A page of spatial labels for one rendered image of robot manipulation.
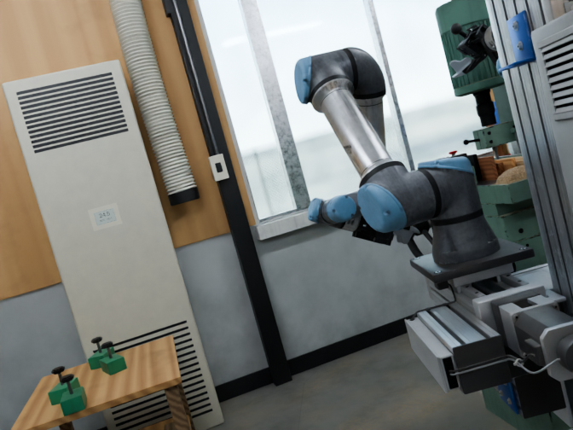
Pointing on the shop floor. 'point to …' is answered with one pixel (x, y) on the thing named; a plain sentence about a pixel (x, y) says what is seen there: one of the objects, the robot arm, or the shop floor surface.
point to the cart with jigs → (109, 387)
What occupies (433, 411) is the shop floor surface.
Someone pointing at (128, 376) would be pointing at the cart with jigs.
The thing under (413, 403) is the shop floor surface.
